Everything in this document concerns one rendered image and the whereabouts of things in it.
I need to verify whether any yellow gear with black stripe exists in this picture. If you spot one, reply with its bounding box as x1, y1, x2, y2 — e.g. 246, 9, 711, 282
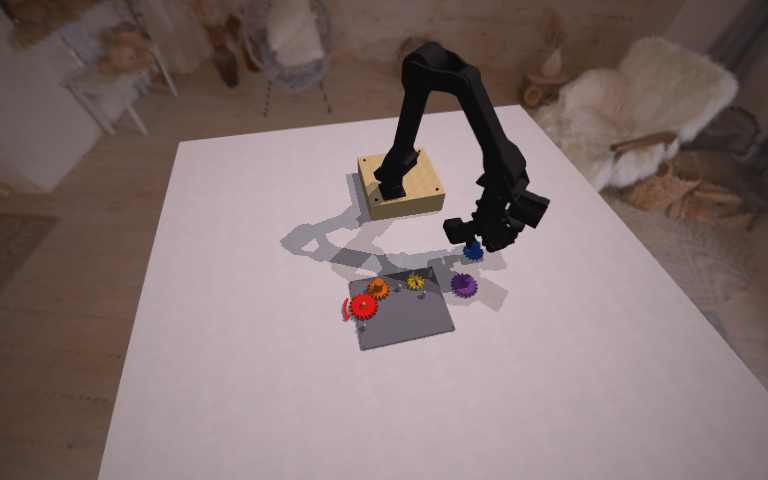
407, 274, 424, 290

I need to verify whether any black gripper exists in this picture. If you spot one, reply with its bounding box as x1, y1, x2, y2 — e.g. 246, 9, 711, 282
443, 199, 525, 250

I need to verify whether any purple gear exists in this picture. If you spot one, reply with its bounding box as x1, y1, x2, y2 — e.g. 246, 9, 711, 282
451, 273, 478, 298

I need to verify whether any blue gear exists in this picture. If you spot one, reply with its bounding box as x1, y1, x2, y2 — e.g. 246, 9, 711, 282
463, 241, 484, 261

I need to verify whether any red gear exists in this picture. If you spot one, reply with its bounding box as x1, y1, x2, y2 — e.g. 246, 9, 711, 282
349, 293, 378, 321

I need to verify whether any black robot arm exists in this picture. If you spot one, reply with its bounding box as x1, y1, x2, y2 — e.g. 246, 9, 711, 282
373, 41, 551, 253

